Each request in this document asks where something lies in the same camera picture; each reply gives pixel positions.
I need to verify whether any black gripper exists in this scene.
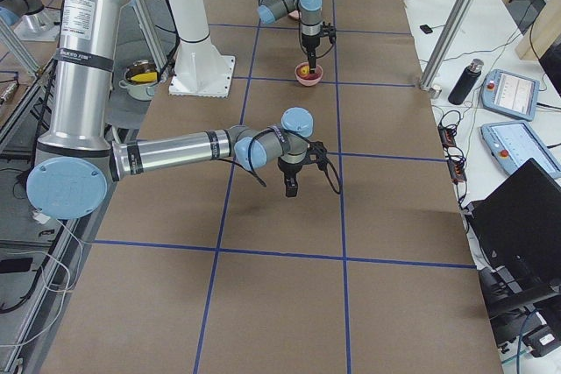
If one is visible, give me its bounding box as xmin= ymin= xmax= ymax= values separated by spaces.
xmin=277 ymin=158 xmax=312 ymax=197
xmin=300 ymin=32 xmax=321 ymax=75

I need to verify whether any red yellow apple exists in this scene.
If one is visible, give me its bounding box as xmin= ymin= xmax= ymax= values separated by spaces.
xmin=296 ymin=65 xmax=309 ymax=79

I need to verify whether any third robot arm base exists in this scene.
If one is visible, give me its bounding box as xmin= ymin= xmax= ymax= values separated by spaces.
xmin=1 ymin=0 xmax=60 ymax=42

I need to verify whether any pink bowl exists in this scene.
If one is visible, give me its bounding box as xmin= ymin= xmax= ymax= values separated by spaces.
xmin=295 ymin=62 xmax=323 ymax=87

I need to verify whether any pink plate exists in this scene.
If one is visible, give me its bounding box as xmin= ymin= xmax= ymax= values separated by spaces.
xmin=288 ymin=11 xmax=300 ymax=21

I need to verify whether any small black square device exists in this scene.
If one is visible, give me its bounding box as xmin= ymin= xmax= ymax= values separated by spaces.
xmin=419 ymin=25 xmax=434 ymax=34

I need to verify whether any brown paper table cover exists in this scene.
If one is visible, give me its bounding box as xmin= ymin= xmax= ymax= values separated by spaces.
xmin=41 ymin=0 xmax=501 ymax=373

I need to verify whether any black water bottle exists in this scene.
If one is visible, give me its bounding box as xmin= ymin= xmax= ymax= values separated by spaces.
xmin=448 ymin=59 xmax=484 ymax=105

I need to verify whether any black orange power strip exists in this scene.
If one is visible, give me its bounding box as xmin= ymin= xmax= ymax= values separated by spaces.
xmin=437 ymin=124 xmax=467 ymax=185

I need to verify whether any white pot with yellow item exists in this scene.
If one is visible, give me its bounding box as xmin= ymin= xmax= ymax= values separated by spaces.
xmin=118 ymin=60 xmax=159 ymax=102

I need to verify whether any far blue teach pendant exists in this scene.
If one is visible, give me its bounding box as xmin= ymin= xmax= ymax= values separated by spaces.
xmin=480 ymin=69 xmax=540 ymax=121

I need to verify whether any blue teach pendant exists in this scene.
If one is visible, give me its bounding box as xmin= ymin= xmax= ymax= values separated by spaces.
xmin=480 ymin=69 xmax=540 ymax=121
xmin=480 ymin=121 xmax=560 ymax=179

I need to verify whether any near blue teach pendant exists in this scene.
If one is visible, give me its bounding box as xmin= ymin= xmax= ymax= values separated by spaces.
xmin=480 ymin=121 xmax=560 ymax=179

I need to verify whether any black laptop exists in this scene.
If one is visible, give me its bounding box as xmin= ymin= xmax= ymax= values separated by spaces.
xmin=467 ymin=159 xmax=560 ymax=280

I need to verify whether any aluminium frame post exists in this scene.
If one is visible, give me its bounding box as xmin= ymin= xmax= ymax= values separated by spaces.
xmin=419 ymin=0 xmax=474 ymax=91

